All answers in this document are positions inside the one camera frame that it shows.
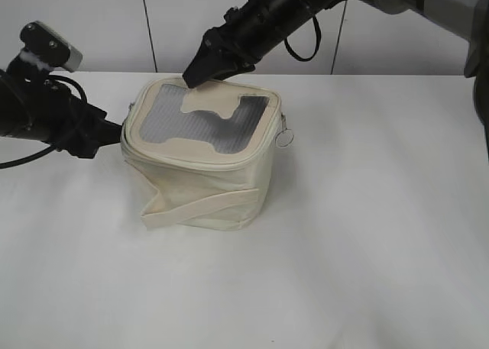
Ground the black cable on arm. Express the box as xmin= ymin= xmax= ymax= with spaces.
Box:
xmin=0 ymin=76 xmax=89 ymax=170
xmin=283 ymin=15 xmax=321 ymax=63

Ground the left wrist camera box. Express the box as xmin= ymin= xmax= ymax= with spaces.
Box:
xmin=20 ymin=21 xmax=83 ymax=73

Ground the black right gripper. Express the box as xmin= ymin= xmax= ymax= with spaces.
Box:
xmin=183 ymin=0 xmax=317 ymax=87

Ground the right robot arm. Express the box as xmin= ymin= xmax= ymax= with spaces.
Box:
xmin=183 ymin=0 xmax=488 ymax=88

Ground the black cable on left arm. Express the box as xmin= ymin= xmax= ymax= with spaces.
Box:
xmin=0 ymin=76 xmax=89 ymax=170

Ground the metal ring zipper pull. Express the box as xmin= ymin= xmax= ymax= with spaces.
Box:
xmin=275 ymin=113 xmax=295 ymax=149

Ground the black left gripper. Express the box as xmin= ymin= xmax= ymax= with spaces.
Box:
xmin=25 ymin=77 xmax=122 ymax=158

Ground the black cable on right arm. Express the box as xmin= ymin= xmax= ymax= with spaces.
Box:
xmin=283 ymin=15 xmax=321 ymax=63

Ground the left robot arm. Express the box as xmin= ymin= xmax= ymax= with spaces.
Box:
xmin=1 ymin=70 xmax=122 ymax=169

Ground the cream canvas zipper bag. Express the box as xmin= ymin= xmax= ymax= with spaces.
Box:
xmin=121 ymin=77 xmax=287 ymax=231

